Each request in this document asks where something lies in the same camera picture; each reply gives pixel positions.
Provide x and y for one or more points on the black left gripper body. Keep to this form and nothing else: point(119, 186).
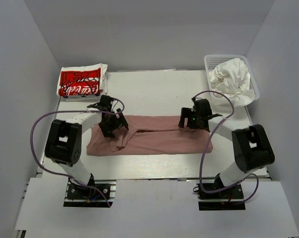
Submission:
point(113, 122)

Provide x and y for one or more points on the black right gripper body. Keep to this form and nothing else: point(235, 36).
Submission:
point(194, 122)

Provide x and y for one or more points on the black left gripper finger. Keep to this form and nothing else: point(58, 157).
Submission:
point(121, 119)
point(107, 130)

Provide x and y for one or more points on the pink printed t shirt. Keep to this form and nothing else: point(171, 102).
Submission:
point(148, 135)

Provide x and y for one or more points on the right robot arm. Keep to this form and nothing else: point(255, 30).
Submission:
point(251, 146)

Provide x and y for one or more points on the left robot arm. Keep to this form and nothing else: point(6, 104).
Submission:
point(64, 143)

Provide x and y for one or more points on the folded red white t shirt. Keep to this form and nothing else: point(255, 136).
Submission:
point(80, 82)

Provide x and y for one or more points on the white crumpled t shirt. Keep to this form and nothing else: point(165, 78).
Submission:
point(232, 79)

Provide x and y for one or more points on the white perforated plastic basket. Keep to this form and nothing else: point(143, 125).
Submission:
point(211, 61)

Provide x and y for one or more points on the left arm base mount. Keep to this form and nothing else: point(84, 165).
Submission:
point(82, 197)

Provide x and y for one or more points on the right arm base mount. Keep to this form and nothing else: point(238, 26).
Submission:
point(229, 200)

